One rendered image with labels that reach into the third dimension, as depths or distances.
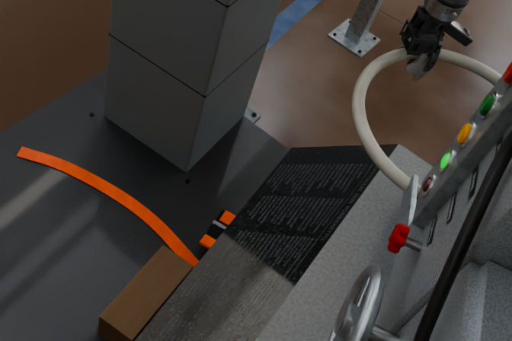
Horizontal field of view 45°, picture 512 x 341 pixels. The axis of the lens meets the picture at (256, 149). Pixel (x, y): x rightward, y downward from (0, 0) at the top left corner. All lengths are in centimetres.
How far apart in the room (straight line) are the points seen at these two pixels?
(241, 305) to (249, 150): 127
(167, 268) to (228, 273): 64
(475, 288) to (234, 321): 65
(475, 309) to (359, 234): 71
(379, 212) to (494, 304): 77
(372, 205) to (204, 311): 42
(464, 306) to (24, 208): 176
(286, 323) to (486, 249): 60
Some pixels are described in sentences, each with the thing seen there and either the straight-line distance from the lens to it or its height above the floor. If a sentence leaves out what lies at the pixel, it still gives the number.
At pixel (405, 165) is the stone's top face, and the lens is 148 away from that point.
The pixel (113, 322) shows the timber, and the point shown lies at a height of 14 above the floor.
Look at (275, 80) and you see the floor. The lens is 275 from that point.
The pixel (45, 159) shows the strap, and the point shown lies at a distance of 230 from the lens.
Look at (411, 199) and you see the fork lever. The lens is 126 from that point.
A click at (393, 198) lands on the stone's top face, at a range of 140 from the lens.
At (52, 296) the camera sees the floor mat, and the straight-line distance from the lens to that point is 203.
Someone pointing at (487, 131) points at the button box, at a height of 142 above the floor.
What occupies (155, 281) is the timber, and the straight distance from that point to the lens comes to 193.
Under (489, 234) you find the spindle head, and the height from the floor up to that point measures 142.
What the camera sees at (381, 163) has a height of 90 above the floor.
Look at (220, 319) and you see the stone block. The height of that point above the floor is 75.
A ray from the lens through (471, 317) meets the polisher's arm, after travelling 61.
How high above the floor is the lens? 185
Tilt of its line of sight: 49 degrees down
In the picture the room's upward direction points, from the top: 21 degrees clockwise
